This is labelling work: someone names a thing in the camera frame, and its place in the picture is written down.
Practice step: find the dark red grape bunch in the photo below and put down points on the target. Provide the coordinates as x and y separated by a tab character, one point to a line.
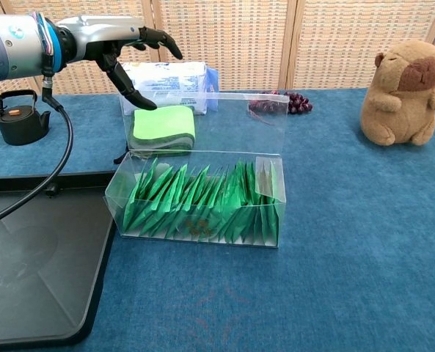
299	102

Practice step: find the clear plastic box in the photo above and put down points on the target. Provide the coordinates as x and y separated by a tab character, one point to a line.
202	234

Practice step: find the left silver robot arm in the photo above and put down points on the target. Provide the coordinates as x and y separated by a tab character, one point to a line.
15	47

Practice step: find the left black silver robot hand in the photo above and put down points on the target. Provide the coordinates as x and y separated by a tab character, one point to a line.
92	36

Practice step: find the black cast iron kettle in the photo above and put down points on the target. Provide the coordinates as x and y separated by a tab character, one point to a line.
21	126

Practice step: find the green grey folded cloth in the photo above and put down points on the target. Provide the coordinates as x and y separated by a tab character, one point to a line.
162	124

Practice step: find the blue tablecloth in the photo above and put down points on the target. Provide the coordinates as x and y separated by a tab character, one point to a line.
349	238

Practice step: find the black plastic tray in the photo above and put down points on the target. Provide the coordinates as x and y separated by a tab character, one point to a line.
37	264

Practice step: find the brown capybara plush toy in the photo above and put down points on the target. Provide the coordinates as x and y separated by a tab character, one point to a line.
397	110

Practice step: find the white tissue pack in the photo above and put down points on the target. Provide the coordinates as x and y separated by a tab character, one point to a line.
180	80

